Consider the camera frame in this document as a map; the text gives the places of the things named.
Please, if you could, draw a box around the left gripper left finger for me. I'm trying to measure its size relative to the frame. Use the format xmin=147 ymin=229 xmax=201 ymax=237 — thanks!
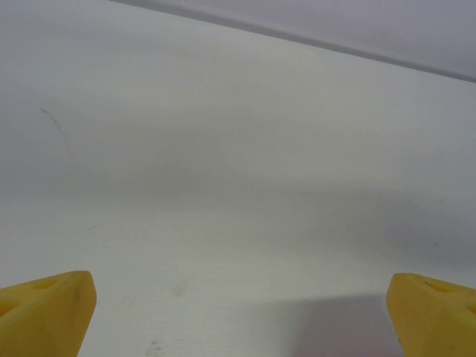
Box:
xmin=0 ymin=270 xmax=98 ymax=357

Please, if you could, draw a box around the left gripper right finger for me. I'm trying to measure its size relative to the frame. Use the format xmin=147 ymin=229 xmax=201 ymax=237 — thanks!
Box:
xmin=386 ymin=272 xmax=476 ymax=357

